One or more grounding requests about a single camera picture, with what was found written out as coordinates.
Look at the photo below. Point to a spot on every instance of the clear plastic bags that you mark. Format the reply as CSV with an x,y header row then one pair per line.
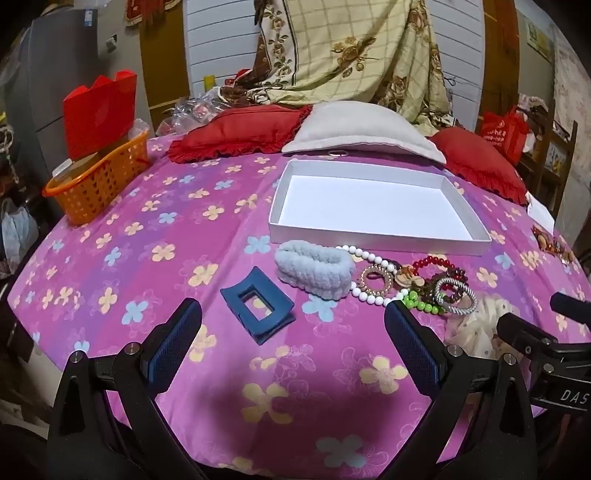
x,y
194,113

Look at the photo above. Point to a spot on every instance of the brown cardboard box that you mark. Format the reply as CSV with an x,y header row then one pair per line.
x,y
83,162

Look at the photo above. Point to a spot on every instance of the yellow wall poster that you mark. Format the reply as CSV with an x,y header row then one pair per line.
x,y
540,39

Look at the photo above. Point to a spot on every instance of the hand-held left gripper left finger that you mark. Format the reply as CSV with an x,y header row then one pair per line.
x,y
175,341

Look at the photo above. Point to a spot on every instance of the wooden door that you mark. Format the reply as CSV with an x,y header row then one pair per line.
x,y
164,69

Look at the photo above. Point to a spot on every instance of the white paper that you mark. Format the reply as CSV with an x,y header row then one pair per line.
x,y
540,212

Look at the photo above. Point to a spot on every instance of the cream dotted scrunchie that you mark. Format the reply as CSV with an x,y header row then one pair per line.
x,y
471,327

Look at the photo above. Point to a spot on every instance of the red ruffled pillow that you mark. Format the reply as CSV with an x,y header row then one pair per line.
x,y
475,157
240,131

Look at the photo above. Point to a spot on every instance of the purple floral bedsheet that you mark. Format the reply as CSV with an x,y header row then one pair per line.
x,y
161,230

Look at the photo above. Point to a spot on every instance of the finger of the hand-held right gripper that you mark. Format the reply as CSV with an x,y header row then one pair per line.
x,y
561,302
521,330

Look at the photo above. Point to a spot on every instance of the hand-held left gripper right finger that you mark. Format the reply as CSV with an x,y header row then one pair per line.
x,y
411,341

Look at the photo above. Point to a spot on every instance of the white shallow cardboard box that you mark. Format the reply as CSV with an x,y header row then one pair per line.
x,y
369,203

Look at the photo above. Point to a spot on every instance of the grey fluffy scrunchie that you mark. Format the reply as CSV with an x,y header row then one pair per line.
x,y
300,272

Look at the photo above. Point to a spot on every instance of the grey pillow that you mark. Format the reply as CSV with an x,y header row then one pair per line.
x,y
360,124

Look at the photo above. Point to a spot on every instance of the dark blue hair claw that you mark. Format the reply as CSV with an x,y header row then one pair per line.
x,y
240,300

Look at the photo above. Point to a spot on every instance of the red paper bag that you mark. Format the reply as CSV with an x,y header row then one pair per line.
x,y
97,115

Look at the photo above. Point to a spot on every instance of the grey plastic bag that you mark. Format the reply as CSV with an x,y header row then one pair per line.
x,y
18,226

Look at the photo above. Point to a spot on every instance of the orange plastic basket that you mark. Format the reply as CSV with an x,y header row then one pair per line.
x,y
106,180

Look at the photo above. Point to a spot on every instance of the grey refrigerator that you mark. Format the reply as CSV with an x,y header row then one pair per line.
x,y
55,69

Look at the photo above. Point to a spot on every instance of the red fringed hanging decoration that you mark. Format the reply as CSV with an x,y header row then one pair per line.
x,y
152,9

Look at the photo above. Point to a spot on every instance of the wooden chair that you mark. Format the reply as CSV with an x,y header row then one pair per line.
x,y
565,152

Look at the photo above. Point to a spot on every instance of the red shopping bag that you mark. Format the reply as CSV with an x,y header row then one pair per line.
x,y
505,134

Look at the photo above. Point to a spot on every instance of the snack packet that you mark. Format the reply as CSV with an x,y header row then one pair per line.
x,y
549,242

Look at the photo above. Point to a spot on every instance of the cream floral checked blanket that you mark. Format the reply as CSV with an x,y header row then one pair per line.
x,y
346,46

